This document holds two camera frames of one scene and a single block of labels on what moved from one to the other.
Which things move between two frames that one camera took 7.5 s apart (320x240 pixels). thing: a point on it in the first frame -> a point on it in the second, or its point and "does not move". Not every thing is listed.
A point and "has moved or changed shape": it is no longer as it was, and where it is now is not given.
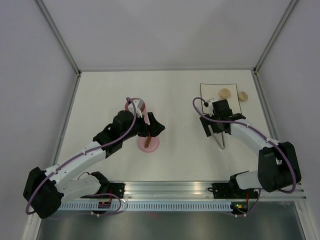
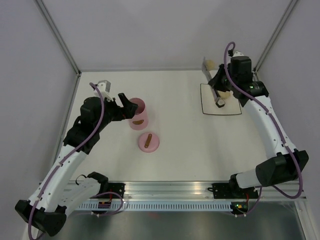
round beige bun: (243, 96) has moved or changed shape
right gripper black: (205, 122) -> (215, 83)
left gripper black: (153, 130) -> (126, 112)
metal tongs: (219, 137) -> (220, 102)
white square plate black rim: (211, 91) does not move
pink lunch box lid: (153, 146) does not move
